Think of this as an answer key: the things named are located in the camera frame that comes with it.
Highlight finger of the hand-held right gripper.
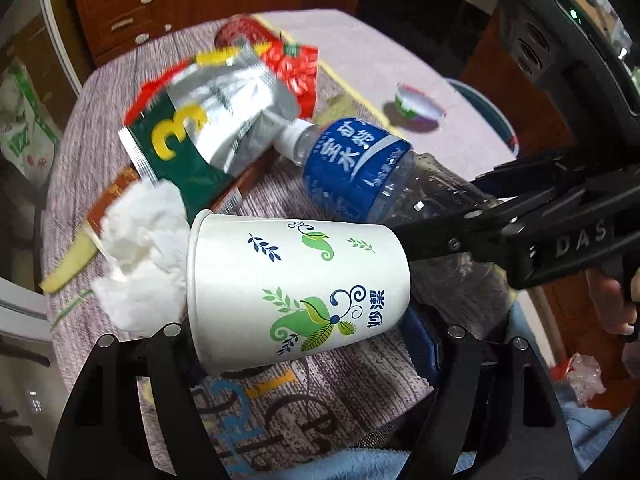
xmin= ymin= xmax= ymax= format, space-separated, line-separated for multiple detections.
xmin=473 ymin=154 xmax=603 ymax=207
xmin=394 ymin=209 xmax=532 ymax=263

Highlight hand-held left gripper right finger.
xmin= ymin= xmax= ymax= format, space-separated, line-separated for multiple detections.
xmin=399 ymin=306 xmax=577 ymax=480

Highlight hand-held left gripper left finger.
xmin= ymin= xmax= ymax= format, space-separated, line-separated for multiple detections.
xmin=47 ymin=324 xmax=222 ymax=480

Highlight clear bottle with blue label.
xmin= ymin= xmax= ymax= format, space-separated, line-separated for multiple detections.
xmin=274 ymin=116 xmax=506 ymax=346

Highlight white leaf-print paper cup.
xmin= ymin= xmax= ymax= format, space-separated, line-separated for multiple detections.
xmin=185 ymin=208 xmax=412 ymax=377

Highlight red foil packet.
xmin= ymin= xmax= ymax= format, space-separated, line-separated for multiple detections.
xmin=252 ymin=30 xmax=321 ymax=121

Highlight green and silver snack packet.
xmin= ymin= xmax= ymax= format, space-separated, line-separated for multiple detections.
xmin=117 ymin=42 xmax=301 ymax=211

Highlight person's right hand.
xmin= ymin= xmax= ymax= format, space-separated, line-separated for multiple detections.
xmin=585 ymin=265 xmax=640 ymax=343

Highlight white crumpled tissue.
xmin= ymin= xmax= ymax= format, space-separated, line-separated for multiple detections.
xmin=90 ymin=177 xmax=193 ymax=336

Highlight clear plastic bag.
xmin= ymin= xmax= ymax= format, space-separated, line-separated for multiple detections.
xmin=560 ymin=352 xmax=603 ymax=407

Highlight yellow paper strip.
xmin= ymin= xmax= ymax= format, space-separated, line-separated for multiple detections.
xmin=39 ymin=234 xmax=101 ymax=295

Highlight small white torn cup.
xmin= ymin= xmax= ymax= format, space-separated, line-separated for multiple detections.
xmin=394 ymin=82 xmax=447 ymax=122

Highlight grey printed tablecloth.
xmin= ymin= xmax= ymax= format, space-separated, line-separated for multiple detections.
xmin=45 ymin=10 xmax=518 ymax=476

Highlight person's blue jeans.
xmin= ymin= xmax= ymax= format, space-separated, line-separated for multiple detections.
xmin=235 ymin=385 xmax=628 ymax=480

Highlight white and green sack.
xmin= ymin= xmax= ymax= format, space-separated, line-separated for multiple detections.
xmin=0 ymin=57 xmax=58 ymax=181

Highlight white framed glass door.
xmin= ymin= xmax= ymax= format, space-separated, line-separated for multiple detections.
xmin=27 ymin=0 xmax=88 ymax=103

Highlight brown wooden drawer cabinet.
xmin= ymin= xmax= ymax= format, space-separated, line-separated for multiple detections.
xmin=72 ymin=0 xmax=368 ymax=68

